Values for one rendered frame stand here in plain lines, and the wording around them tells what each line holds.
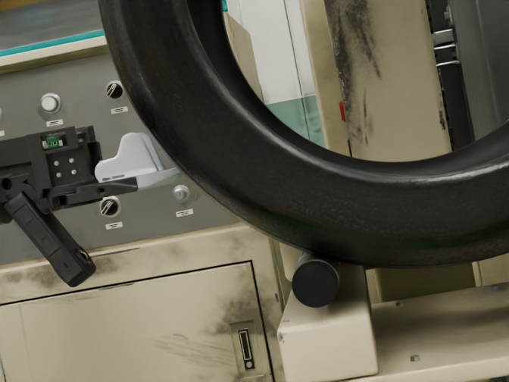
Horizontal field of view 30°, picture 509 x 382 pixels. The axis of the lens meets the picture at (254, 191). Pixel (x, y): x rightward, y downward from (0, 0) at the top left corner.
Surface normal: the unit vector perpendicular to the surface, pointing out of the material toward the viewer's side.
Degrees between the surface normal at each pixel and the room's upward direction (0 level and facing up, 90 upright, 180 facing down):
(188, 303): 90
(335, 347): 90
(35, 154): 90
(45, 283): 90
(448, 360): 0
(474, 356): 0
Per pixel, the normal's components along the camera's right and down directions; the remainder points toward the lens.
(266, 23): -0.15, 0.08
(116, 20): -0.78, 0.22
